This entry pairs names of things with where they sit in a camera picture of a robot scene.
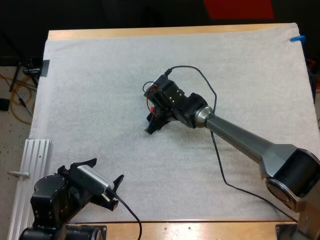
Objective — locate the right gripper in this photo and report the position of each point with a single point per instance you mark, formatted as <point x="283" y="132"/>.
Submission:
<point x="171" y="96"/>

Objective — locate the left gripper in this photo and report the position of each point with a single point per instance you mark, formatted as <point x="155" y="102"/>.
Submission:
<point x="75" y="178"/>

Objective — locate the red cube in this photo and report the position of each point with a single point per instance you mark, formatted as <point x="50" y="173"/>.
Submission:
<point x="153" y="109"/>

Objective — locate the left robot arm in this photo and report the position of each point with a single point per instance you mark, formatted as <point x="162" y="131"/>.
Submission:
<point x="48" y="200"/>

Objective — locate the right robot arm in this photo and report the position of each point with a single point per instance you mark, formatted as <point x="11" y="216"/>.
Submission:
<point x="250" y="143"/>

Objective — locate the blue clip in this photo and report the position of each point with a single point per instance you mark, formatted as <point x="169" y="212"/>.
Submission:
<point x="297" y="38"/>

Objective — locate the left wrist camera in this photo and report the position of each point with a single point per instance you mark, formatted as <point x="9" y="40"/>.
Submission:
<point x="95" y="178"/>

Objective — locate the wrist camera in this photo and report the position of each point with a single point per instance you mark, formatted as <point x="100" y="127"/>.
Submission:
<point x="95" y="178"/>
<point x="161" y="79"/>

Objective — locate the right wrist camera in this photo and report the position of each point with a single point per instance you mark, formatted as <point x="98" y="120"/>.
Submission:
<point x="161" y="79"/>

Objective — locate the ribbed aluminium rail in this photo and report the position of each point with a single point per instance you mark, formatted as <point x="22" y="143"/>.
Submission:
<point x="31" y="175"/>

